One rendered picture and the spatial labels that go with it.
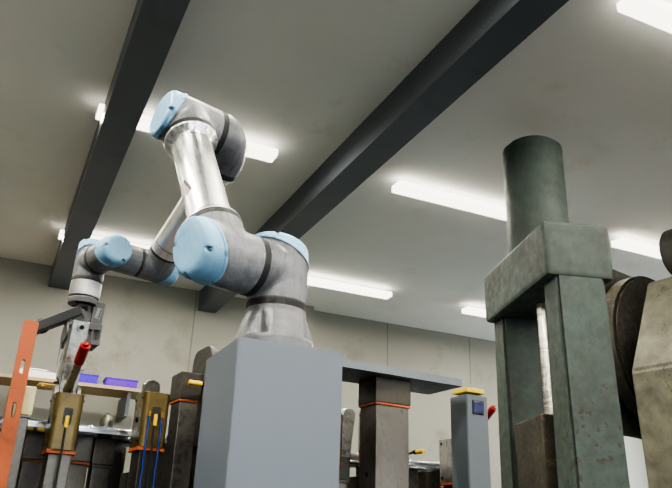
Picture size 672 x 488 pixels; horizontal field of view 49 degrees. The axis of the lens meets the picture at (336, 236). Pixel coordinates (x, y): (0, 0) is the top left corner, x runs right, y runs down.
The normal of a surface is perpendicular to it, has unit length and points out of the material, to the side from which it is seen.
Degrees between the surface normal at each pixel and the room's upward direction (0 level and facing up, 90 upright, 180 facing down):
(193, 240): 97
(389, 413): 90
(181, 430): 90
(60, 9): 180
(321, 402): 90
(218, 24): 180
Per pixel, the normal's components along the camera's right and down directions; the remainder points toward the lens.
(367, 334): 0.42, -0.34
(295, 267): 0.66, -0.27
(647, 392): -0.80, -0.22
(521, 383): 0.16, -0.40
